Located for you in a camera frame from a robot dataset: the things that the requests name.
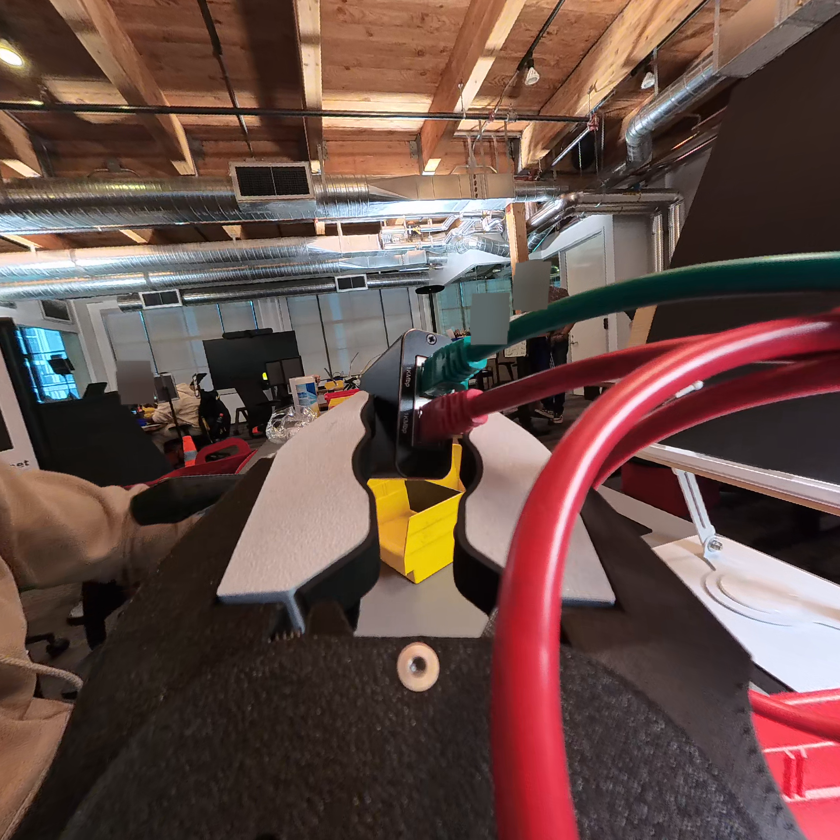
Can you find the crumpled clear plastic bag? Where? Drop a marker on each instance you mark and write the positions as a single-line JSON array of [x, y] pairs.
[[289, 423]]

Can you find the white support bracket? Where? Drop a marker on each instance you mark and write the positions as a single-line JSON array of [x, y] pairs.
[[695, 512]]

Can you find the person's beige hoodie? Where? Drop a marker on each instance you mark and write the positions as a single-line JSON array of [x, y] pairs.
[[26, 722]]

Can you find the black floor lamp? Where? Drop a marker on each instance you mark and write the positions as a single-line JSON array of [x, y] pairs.
[[430, 289]]

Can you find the yellow plastic bin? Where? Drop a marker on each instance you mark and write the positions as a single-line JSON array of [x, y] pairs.
[[420, 538]]

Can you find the black office chair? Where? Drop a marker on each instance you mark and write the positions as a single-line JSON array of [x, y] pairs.
[[98, 610]]

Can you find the orange traffic cone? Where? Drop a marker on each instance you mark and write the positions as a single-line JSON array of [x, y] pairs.
[[189, 453]]

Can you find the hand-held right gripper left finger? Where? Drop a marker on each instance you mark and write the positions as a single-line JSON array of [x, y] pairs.
[[302, 512]]

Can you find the black tilted board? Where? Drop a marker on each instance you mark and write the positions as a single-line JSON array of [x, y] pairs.
[[774, 197]]

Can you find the red plastic tote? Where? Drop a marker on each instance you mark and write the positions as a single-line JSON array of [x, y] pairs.
[[197, 471]]

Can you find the white wipes canister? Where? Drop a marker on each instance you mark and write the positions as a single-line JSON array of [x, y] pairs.
[[305, 394]]

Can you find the curved silver air duct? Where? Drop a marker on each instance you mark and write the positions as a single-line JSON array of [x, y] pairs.
[[656, 111]]

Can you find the white door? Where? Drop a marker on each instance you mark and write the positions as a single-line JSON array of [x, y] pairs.
[[586, 289]]

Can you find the round ceiling light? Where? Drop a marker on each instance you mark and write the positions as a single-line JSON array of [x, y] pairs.
[[10, 56]]

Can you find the large vent grille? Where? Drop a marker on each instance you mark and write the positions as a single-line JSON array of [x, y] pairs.
[[272, 180]]

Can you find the large black screen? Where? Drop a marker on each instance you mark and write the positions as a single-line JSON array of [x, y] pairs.
[[243, 354]]

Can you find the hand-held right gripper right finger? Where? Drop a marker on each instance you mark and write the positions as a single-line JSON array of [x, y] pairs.
[[499, 499]]

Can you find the white track light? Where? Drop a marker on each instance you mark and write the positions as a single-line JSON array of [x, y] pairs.
[[531, 73], [648, 79]]

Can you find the wooden post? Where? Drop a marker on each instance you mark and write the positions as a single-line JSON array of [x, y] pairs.
[[516, 236]]

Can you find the red plastic crate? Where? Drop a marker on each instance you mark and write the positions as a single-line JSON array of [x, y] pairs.
[[800, 754]]

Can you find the person's left forearm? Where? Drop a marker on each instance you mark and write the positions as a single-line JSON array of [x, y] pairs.
[[65, 518]]

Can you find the black ethernet splitter box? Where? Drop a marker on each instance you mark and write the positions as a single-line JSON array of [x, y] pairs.
[[384, 380]]

